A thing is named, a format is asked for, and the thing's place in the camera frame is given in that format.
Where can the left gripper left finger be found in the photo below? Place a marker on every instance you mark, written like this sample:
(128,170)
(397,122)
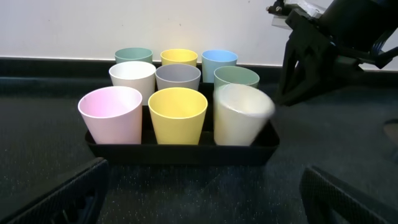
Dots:
(62,199)

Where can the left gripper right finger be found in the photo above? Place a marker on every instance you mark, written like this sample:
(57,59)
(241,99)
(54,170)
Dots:
(342,202)

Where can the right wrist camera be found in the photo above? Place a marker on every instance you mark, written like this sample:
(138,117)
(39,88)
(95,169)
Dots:
(306,7)

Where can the white cup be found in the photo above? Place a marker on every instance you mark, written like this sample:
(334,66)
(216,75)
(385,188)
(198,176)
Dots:
(236,121)
(133,77)

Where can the black tray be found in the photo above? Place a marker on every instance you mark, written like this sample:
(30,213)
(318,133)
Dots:
(186,155)

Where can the yellow cup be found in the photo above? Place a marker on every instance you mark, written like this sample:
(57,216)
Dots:
(178,57)
(177,124)

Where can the green cup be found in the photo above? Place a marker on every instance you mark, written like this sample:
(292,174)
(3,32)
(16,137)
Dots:
(236,76)
(133,56)

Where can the blue cup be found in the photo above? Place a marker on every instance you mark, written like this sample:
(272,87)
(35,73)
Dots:
(214,65)

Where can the grey cup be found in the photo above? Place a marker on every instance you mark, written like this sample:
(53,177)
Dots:
(178,77)

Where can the pink cup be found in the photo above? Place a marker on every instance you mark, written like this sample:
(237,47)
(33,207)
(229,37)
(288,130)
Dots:
(112,121)

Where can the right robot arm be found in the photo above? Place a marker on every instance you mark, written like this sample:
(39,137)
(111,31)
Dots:
(357,21)

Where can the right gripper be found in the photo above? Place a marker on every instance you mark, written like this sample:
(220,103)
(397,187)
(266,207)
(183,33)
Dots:
(311,37)

